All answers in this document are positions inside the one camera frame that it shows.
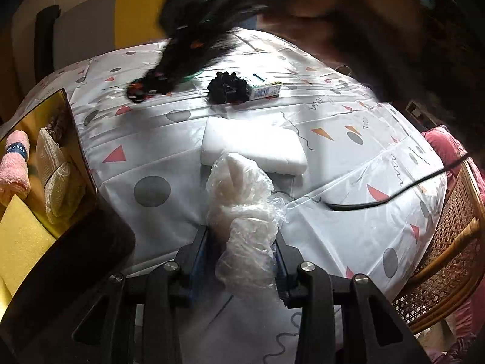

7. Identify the black rolled mat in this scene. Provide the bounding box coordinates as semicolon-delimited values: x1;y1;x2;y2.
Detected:
33;5;61;84

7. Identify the clear plastic bag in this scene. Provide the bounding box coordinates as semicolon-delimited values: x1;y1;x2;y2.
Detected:
206;152;289;304

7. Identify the gold tin box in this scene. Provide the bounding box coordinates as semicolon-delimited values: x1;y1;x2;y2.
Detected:
0;88;136;349

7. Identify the white foam block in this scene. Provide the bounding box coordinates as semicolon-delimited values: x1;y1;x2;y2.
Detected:
201;117;308;175

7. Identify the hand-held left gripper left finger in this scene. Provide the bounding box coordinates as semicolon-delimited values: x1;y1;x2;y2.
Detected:
71;224;210;364

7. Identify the pink towel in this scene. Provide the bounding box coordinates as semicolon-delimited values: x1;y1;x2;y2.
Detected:
0;131;31;205

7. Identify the black beaded wig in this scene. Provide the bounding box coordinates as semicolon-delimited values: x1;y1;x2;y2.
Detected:
127;0;273;103

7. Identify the black scrunchie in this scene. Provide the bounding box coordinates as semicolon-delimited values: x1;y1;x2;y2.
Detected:
207;71;251;104

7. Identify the rattan chair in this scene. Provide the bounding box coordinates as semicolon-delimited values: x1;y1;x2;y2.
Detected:
390;159;485;334

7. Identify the cream mesh loofah pad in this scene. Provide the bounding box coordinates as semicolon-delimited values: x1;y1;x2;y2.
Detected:
37;128;86;225

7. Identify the grey yellow blue headboard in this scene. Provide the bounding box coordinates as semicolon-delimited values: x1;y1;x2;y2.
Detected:
57;0;175;72

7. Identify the pink cloth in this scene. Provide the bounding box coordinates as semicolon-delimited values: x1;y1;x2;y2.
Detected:
422;127;485;213

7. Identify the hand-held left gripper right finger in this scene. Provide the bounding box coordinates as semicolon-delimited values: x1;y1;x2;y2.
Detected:
275;231;430;364

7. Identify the small green white box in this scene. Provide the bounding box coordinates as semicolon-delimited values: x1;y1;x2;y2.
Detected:
242;75;282;100

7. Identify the yellow sponge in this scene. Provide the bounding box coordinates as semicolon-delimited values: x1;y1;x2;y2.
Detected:
0;195;57;312

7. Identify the black cable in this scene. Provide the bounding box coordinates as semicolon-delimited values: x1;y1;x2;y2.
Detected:
322;152;470;211

